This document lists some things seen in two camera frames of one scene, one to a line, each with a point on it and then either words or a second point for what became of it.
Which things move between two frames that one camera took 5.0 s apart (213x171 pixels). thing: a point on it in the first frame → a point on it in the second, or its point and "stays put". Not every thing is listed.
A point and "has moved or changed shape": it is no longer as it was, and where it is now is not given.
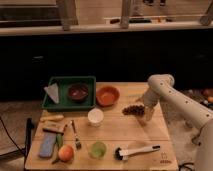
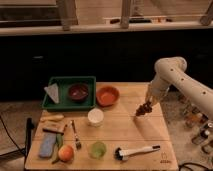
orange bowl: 107,95 stays put
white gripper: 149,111 → 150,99
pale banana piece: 51,118 stays put
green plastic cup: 97,150 stays put
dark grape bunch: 133,110 has moved or changed shape
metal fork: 77,142 stays put
